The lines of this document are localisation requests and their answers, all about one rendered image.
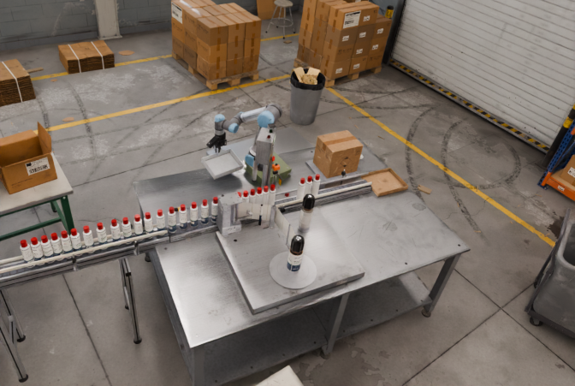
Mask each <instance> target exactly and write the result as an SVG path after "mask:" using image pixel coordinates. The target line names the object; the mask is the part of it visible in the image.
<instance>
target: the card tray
mask: <svg viewBox="0 0 575 386"><path fill-rule="evenodd" d="M368 173H369V174H368V175H362V176H361V179H362V180H367V182H372V184H371V186H372V189H371V190H372V191H373V192H374V193H375V194H376V195H377V196H378V197H380V196H383V195H387V194H391V193H396V192H399V191H403V190H407V188H408V185H407V184H406V183H405V182H404V181H403V180H402V179H401V178H400V177H399V176H398V175H397V174H396V173H395V172H394V171H393V170H392V169H391V168H386V169H379V170H376V171H372V172H368Z"/></svg>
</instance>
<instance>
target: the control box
mask: <svg viewBox="0 0 575 386"><path fill-rule="evenodd" d="M272 130H273V131H272V132H273V133H272V134H270V133H269V131H270V129H269V128H261V130H260V133H259V136H258V139H257V146H256V156H255V163H260V164H264V165H269V164H270V157H272V154H273V151H274V148H273V151H272V147H273V139H274V136H275V133H276V131H275V130H274V129H272ZM268 135H270V139H267V136H268Z"/></svg>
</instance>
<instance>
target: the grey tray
mask: <svg viewBox="0 0 575 386"><path fill-rule="evenodd" d="M201 163H202V164H203V165H204V166H205V167H206V169H207V170H208V171H209V173H210V174H211V176H212V177H213V178H214V180H215V179H217V178H220V177H222V176H225V175H228V174H231V173H234V172H236V171H238V170H241V169H243V167H244V164H243V163H242V162H241V161H240V159H239V158H238V157H237V156H236V154H235V153H234V152H233V150H232V149H231V148H229V149H227V150H224V151H223V152H221V153H220V154H219V155H218V156H217V155H216V153H214V154H211V155H209V156H206V157H202V161H201Z"/></svg>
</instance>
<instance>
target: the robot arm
mask: <svg viewBox="0 0 575 386"><path fill-rule="evenodd" d="M281 116H282V107H281V106H280V105H279V104H267V105H266V106H265V107H263V108H260V109H256V110H251V111H247V112H245V113H244V112H240V113H238V114H237V115H236V116H235V117H234V118H233V119H231V120H230V121H228V120H225V118H224V115H221V114H219V115H216V116H215V136H214V137H213V138H212V139H211V140H210V141H209V142H208V143H207V144H206V145H207V146H208V147H209V148H211V147H212V146H213V148H214V152H215V153H216V155H217V156H218V155H219V154H220V153H221V152H223V149H222V148H221V146H223V145H227V140H226V132H224V130H227V131H229V132H230V133H234V134H235V133H237V131H238V130H239V125H240V124H241V123H244V122H250V121H254V120H258V125H259V128H258V132H257V135H256V138H255V140H254V143H253V146H251V147H250V150H249V152H248V154H247V155H246V156H245V160H246V163H247V164H248V165H250V166H252V167H253V159H254V157H255V156H256V146H257V139H258V136H259V133H260V130H261V128H267V127H268V124H271V123H274V124H275V123H276V121H277V120H278V119H279V118H280V117H281ZM225 142H226V144H225ZM258 169H264V165H263V164H260V163H258Z"/></svg>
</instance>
